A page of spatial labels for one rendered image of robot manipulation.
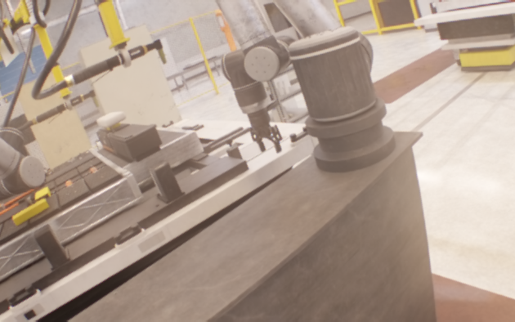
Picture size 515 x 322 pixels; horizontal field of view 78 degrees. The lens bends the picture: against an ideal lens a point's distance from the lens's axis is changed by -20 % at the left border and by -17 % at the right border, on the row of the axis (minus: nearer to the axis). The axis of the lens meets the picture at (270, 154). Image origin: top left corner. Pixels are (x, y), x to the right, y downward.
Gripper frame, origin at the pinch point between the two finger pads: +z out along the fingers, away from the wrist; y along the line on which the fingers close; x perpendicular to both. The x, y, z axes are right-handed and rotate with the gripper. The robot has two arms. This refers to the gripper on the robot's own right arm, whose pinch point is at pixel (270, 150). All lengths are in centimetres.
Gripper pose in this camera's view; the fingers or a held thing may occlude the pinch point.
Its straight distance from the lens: 141.1
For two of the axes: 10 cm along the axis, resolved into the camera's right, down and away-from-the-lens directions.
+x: 7.0, -4.5, 5.5
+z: 3.2, 8.9, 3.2
